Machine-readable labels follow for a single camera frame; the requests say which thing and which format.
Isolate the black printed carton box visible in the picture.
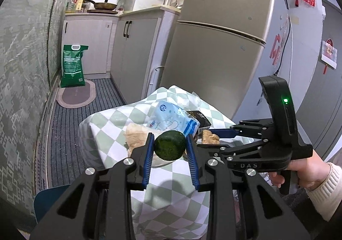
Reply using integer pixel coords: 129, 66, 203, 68
187, 110, 212, 134

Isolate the dark green lime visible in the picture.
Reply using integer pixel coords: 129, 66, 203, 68
154, 131, 186, 161

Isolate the blue white tissue pack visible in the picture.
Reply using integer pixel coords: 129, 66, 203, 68
147, 100, 200, 136

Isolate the white kitchen cabinet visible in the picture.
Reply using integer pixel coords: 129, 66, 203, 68
61, 5, 180, 103

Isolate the dark blue trash bin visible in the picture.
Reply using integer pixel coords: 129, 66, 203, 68
34, 184, 69, 223

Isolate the person's right hand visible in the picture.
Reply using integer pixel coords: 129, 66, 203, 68
268, 149, 333, 192

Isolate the clear plastic container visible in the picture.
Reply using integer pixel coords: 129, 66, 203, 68
191, 92, 202, 108

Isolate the green white checkered tablecloth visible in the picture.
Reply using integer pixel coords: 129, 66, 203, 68
78, 85, 233, 239

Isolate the white knit right sleeve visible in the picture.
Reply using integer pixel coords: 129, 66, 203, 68
307, 162, 342, 221

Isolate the striped blue floor rug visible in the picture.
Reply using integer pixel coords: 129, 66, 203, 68
34, 78, 127, 193

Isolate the oval grey floor mat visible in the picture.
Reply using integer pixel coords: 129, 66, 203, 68
57, 80, 96, 109

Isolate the silver refrigerator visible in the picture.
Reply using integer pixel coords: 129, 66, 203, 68
161, 0, 289, 122

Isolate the green rice bag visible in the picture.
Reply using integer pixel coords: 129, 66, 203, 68
60, 44, 89, 88

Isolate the frying pan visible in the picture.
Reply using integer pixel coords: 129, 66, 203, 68
84, 0, 117, 11

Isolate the cooking oil bottle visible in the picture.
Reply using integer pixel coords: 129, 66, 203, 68
68, 0, 78, 12

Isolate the yellow sauce bottle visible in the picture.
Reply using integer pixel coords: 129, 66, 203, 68
75, 0, 84, 12

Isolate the patterned glass sliding door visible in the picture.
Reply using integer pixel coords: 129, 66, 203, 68
1, 0, 69, 231

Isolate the wall calendar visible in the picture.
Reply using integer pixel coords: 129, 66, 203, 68
321, 38, 337, 74

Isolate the black power cable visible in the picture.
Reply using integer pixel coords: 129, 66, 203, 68
274, 0, 293, 76

